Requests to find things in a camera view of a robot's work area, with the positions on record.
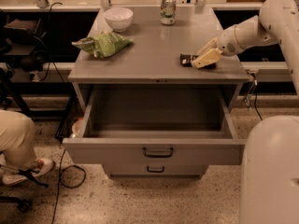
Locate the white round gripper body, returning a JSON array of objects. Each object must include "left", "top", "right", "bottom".
[{"left": 217, "top": 27, "right": 246, "bottom": 56}]

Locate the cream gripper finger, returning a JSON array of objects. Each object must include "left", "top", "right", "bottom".
[
  {"left": 196, "top": 37, "right": 218, "bottom": 55},
  {"left": 192, "top": 48, "right": 222, "bottom": 69}
]

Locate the dark rxbar chocolate bar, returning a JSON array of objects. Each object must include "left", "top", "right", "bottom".
[{"left": 180, "top": 53, "right": 216, "bottom": 69}]

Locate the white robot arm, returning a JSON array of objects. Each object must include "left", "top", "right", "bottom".
[{"left": 192, "top": 0, "right": 299, "bottom": 224}]

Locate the grey metal drawer cabinet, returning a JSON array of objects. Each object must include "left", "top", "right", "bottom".
[{"left": 67, "top": 6, "right": 251, "bottom": 181}]

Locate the open grey top drawer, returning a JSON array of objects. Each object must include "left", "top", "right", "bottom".
[{"left": 64, "top": 87, "right": 244, "bottom": 165}]

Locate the closed grey lower drawer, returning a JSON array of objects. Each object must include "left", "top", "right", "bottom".
[{"left": 102, "top": 164, "right": 208, "bottom": 178}]

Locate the green white soda can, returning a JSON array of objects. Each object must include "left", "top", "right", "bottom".
[{"left": 160, "top": 0, "right": 177, "bottom": 25}]

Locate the white ceramic bowl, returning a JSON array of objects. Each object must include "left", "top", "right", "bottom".
[{"left": 104, "top": 7, "right": 134, "bottom": 32}]

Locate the green chip bag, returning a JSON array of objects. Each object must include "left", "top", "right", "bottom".
[{"left": 72, "top": 32, "right": 133, "bottom": 59}]

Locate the dark equipment on left shelf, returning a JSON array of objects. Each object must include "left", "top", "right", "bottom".
[{"left": 0, "top": 15, "right": 47, "bottom": 72}]

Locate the white sneaker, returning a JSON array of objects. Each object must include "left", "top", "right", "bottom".
[{"left": 1, "top": 158, "right": 55, "bottom": 187}]

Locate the beige trouser leg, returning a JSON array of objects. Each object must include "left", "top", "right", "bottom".
[{"left": 0, "top": 111, "right": 36, "bottom": 169}]

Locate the black office chair base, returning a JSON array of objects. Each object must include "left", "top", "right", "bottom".
[{"left": 0, "top": 165, "right": 50, "bottom": 213}]

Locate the black adapter cable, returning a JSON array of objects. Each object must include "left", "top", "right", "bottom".
[{"left": 253, "top": 91, "right": 263, "bottom": 120}]

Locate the black floor cable loop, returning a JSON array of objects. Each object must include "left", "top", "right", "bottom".
[{"left": 50, "top": 147, "right": 87, "bottom": 224}]

